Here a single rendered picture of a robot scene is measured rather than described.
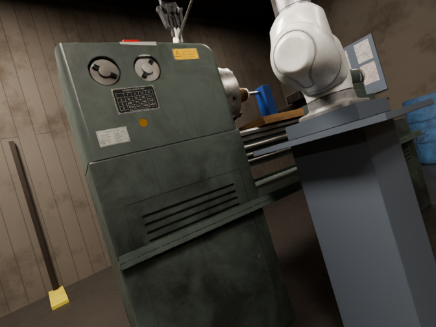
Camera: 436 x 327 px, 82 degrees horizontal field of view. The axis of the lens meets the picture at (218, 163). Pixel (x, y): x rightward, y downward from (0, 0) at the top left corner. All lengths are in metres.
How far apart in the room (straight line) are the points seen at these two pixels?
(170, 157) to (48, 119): 2.40
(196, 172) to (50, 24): 3.02
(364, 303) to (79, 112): 1.11
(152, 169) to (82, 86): 0.34
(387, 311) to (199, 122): 0.88
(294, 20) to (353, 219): 0.60
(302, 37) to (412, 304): 0.79
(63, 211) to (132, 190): 2.21
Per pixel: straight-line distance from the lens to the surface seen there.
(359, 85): 2.27
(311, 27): 0.73
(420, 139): 3.90
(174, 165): 0.94
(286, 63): 0.71
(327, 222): 0.96
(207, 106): 1.05
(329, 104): 0.91
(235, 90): 1.29
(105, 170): 0.89
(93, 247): 3.13
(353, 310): 1.10
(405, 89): 4.58
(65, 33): 3.69
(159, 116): 0.96
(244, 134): 1.22
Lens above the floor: 0.75
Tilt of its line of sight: level
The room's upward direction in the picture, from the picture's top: 17 degrees counter-clockwise
